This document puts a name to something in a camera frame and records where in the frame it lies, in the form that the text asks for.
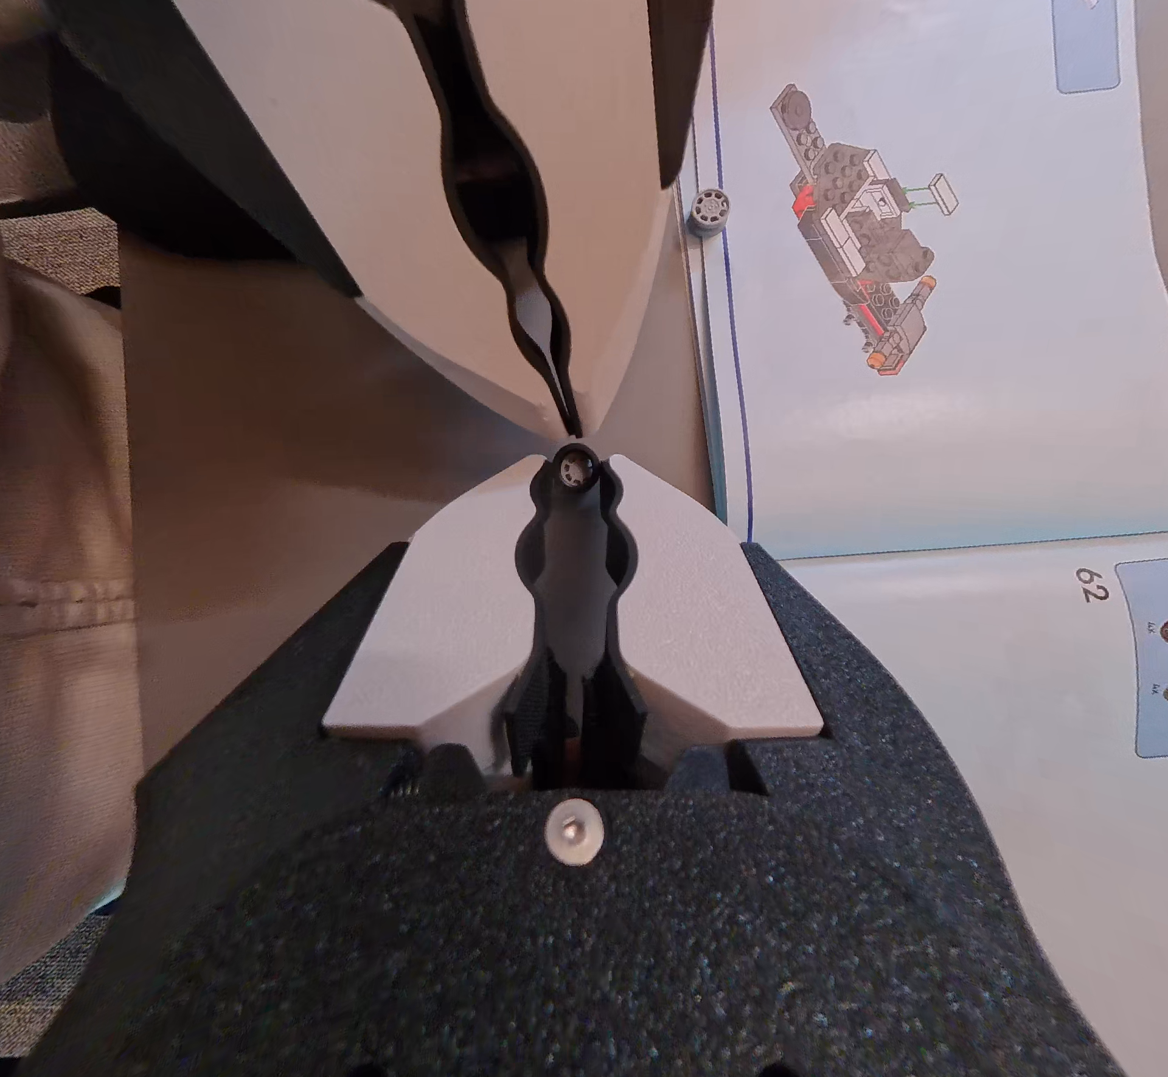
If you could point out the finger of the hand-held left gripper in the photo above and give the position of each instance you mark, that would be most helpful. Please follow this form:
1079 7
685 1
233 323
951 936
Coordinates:
593 138
346 148

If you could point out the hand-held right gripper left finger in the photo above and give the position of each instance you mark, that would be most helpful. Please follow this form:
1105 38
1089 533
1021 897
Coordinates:
438 621

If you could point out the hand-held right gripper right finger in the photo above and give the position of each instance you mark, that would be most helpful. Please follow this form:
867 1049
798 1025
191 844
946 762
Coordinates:
712 630

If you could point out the grey lego wheel rim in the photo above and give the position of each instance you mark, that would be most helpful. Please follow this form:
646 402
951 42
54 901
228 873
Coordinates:
577 466
708 212

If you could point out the open lego instruction booklet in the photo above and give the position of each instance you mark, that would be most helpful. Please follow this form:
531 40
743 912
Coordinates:
959 458

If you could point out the beige trousers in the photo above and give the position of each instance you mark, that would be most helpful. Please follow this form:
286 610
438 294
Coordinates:
65 502

